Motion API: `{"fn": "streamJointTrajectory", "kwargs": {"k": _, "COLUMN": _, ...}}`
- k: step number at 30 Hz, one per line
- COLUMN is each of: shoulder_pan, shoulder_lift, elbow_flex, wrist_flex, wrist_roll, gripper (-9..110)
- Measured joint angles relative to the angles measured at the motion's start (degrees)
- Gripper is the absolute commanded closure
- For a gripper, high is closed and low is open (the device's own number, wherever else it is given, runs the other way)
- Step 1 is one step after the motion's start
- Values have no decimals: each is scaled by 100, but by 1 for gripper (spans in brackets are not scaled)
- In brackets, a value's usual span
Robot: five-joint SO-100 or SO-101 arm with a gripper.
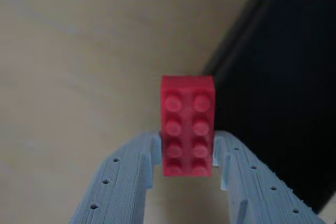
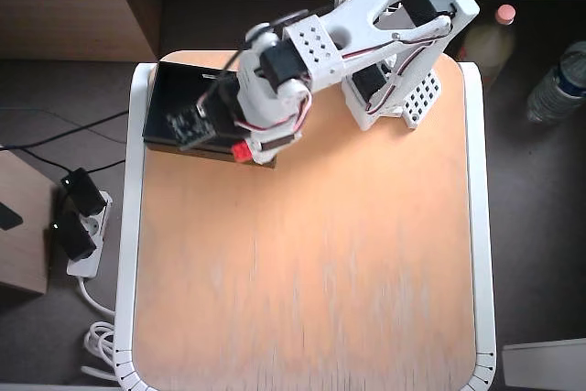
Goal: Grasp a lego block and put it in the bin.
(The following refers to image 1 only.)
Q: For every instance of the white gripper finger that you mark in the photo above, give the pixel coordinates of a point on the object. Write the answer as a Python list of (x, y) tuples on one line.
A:
[(123, 187), (257, 197)]

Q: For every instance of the red lego block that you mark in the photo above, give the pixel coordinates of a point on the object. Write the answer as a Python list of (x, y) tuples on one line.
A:
[(187, 127)]

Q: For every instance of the black open box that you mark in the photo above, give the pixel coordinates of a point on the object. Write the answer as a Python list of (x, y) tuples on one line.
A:
[(275, 77)]

